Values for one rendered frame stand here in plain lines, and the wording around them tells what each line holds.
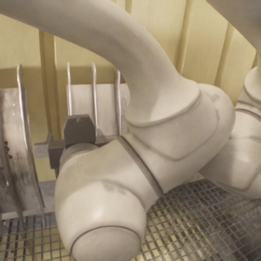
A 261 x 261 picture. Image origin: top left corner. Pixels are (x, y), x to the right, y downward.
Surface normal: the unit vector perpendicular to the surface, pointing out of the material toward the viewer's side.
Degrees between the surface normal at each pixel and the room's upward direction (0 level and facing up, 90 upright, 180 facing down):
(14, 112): 65
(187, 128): 76
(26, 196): 89
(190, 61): 90
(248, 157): 44
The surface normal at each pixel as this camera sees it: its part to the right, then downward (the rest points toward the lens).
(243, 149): -0.47, -0.60
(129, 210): 0.57, -0.63
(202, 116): 0.46, 0.07
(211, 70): 0.34, 0.47
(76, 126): 0.35, 0.26
